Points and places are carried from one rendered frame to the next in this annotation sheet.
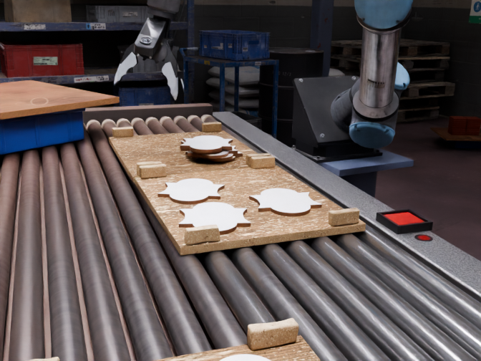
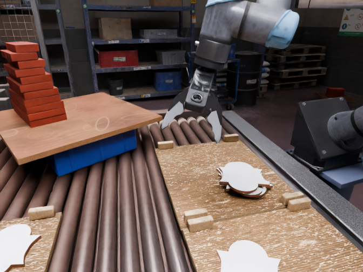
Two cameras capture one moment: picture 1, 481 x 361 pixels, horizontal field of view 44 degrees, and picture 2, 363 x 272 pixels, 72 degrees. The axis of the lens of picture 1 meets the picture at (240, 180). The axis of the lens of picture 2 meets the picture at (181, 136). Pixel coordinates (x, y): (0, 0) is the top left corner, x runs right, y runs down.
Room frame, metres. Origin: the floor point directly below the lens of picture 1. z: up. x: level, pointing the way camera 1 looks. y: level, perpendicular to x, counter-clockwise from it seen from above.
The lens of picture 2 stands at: (0.83, 0.20, 1.38)
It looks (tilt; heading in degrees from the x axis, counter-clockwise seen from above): 25 degrees down; 6
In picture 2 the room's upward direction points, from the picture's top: straight up
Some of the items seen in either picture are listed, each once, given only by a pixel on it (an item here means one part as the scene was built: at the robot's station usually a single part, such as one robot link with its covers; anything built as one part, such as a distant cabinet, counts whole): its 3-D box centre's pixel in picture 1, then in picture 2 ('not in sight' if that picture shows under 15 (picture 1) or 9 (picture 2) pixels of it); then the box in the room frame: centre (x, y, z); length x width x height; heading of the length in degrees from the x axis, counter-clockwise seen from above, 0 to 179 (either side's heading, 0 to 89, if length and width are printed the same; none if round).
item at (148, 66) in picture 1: (148, 58); (170, 56); (5.76, 0.90, 0.76); 0.50 x 0.36 x 0.24; 122
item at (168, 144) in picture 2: (122, 132); (165, 145); (1.67, 0.34, 0.95); 0.06 x 0.02 x 0.03; 110
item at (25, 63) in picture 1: (41, 59); (118, 58); (5.35, 1.79, 0.78); 0.66 x 0.45 x 0.28; 116
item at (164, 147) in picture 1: (185, 152); (217, 172); (1.53, 0.15, 0.93); 0.41 x 0.35 x 0.02; 20
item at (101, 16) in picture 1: (123, 14); (158, 34); (5.65, 1.10, 1.16); 0.60 x 0.40 x 0.15; 119
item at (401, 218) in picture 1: (404, 221); not in sight; (1.05, -0.31, 0.92); 0.06 x 0.06 x 0.01; 19
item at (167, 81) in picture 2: (141, 102); (166, 79); (5.77, 0.99, 0.32); 0.50 x 0.41 x 0.37; 113
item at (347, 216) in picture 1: (343, 216); not in sight; (1.00, -0.19, 0.95); 0.06 x 0.02 x 0.03; 110
